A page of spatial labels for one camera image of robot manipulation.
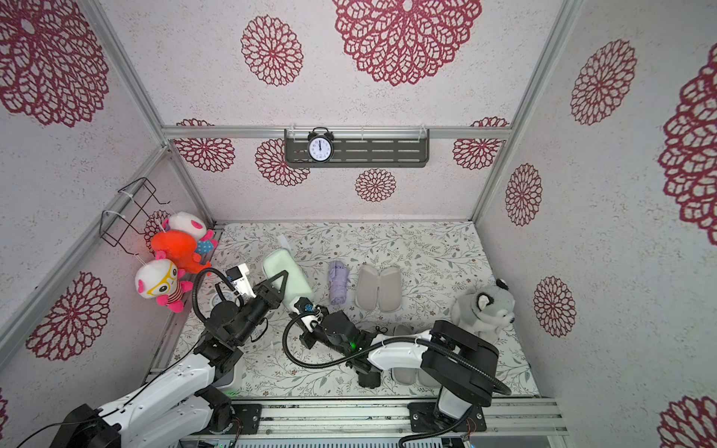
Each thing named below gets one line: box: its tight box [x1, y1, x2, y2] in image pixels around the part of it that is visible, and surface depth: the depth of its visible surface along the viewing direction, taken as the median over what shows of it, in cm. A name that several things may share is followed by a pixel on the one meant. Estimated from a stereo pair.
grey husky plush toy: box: [450, 278, 516, 344], surface depth 76 cm
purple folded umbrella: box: [328, 260, 352, 306], surface depth 99 cm
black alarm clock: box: [307, 126, 335, 164], surface depth 92 cm
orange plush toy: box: [151, 229, 211, 274], surface depth 92 cm
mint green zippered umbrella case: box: [262, 248, 315, 308], surface depth 75 cm
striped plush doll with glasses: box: [134, 250, 194, 313], surface depth 82 cm
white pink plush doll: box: [162, 210, 219, 254], surface depth 97 cm
